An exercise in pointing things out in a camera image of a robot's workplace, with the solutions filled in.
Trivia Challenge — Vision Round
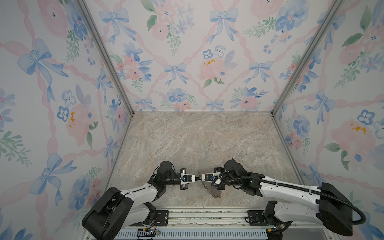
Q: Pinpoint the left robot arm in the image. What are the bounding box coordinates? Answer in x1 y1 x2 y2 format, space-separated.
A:
82 161 201 240

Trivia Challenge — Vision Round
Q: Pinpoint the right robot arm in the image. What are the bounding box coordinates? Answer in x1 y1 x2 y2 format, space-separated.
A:
200 159 353 237

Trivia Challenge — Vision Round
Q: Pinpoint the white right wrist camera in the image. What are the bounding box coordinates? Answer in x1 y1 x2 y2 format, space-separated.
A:
201 167 223 181

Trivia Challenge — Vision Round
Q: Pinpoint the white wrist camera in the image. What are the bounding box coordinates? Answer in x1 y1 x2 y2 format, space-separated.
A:
201 167 223 181
180 168 195 182

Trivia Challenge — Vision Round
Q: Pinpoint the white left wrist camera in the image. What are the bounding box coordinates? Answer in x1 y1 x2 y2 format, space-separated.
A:
180 168 195 182

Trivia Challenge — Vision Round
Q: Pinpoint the black corrugated cable conduit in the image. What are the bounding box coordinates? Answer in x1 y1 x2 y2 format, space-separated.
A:
210 173 367 226

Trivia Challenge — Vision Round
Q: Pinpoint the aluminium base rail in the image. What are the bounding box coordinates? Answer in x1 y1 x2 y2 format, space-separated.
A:
80 206 341 240

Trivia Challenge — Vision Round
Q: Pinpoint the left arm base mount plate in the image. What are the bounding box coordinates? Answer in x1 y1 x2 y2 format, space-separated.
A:
128 203 170 227

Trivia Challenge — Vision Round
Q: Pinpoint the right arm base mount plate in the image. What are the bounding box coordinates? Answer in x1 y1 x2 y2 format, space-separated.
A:
247 200 293 232

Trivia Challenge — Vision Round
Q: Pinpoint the aluminium corner post left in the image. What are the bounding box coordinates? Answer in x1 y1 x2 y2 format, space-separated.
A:
74 0 134 117

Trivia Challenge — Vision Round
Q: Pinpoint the aluminium corner post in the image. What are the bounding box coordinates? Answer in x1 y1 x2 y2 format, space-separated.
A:
74 0 134 117
271 0 344 117

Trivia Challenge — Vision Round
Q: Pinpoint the aluminium corner post right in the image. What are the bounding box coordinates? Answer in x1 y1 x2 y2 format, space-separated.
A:
271 0 344 117

